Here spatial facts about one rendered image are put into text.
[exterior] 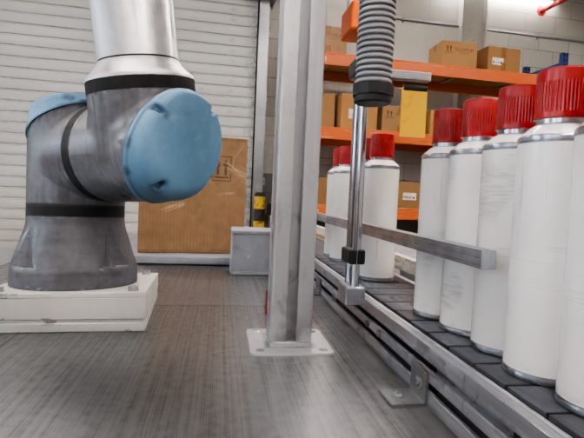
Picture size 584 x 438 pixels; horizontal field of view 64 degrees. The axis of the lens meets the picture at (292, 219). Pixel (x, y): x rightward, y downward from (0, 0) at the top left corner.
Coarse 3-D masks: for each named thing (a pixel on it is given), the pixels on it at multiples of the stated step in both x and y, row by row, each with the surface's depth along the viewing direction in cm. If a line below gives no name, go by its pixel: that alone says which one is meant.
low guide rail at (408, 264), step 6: (318, 228) 122; (324, 228) 117; (324, 234) 115; (396, 258) 68; (402, 258) 66; (408, 258) 64; (414, 258) 65; (396, 264) 68; (402, 264) 66; (408, 264) 64; (414, 264) 62; (402, 270) 66; (408, 270) 64; (414, 270) 62
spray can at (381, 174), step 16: (384, 144) 65; (384, 160) 65; (368, 176) 65; (384, 176) 64; (368, 192) 65; (384, 192) 64; (368, 208) 65; (384, 208) 64; (384, 224) 64; (368, 240) 65; (368, 256) 65; (384, 256) 65; (368, 272) 65; (384, 272) 65
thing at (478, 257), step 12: (324, 216) 83; (336, 216) 77; (372, 228) 57; (384, 228) 53; (384, 240) 53; (396, 240) 49; (408, 240) 46; (420, 240) 44; (432, 240) 41; (444, 240) 40; (432, 252) 41; (444, 252) 39; (456, 252) 37; (468, 252) 35; (480, 252) 34; (492, 252) 33; (468, 264) 35; (480, 264) 33; (492, 264) 34
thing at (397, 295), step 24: (336, 264) 80; (384, 288) 61; (408, 288) 62; (408, 312) 48; (432, 336) 40; (456, 336) 40; (480, 360) 35; (504, 384) 30; (528, 384) 30; (552, 408) 27; (576, 432) 24
